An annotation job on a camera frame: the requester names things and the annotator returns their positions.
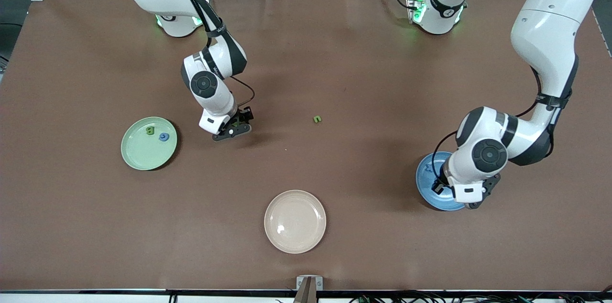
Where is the blue plate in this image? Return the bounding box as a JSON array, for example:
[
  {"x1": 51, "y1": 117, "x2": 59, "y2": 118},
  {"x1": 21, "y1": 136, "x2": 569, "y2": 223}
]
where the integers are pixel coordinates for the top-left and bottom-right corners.
[{"x1": 415, "y1": 151, "x2": 468, "y2": 211}]

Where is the green plate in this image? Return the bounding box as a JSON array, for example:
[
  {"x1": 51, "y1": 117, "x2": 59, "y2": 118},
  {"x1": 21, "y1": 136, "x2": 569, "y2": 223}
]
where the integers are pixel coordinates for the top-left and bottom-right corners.
[{"x1": 120, "y1": 117, "x2": 178, "y2": 171}]

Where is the brown table cover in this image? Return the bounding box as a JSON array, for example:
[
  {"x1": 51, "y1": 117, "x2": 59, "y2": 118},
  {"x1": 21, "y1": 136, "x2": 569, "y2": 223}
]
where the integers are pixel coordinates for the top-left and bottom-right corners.
[{"x1": 0, "y1": 0, "x2": 612, "y2": 292}]

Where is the beige plate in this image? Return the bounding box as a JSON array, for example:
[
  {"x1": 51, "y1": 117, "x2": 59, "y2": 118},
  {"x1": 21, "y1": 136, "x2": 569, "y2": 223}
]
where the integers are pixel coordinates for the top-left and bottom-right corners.
[{"x1": 264, "y1": 190, "x2": 327, "y2": 254}]

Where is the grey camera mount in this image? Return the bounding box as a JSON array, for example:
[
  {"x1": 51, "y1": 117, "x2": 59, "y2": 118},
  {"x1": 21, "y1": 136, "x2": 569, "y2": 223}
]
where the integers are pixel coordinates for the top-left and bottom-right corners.
[{"x1": 294, "y1": 275, "x2": 324, "y2": 303}]

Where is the white table edge rail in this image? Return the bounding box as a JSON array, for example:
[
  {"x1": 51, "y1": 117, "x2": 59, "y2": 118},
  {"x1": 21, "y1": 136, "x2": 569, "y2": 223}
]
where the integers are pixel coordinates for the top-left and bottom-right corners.
[{"x1": 0, "y1": 288, "x2": 612, "y2": 303}]

